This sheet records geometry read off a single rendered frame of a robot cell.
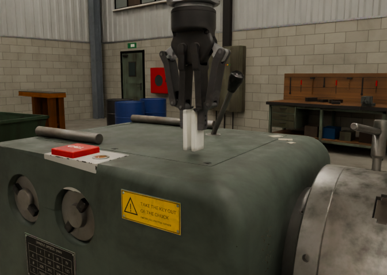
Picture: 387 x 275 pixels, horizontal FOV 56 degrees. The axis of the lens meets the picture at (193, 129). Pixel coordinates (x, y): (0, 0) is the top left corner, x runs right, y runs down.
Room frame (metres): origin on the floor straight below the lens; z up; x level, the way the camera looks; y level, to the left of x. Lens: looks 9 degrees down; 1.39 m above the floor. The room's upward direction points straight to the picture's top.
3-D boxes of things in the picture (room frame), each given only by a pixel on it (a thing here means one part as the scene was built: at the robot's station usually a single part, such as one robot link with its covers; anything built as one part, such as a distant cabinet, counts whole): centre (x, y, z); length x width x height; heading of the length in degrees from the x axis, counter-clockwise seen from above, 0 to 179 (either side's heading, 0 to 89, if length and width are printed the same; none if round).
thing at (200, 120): (0.60, -0.02, 1.33); 0.03 x 0.01 x 0.05; 57
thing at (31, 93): (8.85, 3.72, 0.50); 1.61 x 0.44 x 1.00; 49
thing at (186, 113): (0.62, 0.01, 1.30); 0.03 x 0.01 x 0.07; 147
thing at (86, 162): (0.62, 0.19, 1.23); 0.13 x 0.08 x 0.06; 57
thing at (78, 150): (0.63, 0.21, 1.26); 0.06 x 0.06 x 0.02; 57
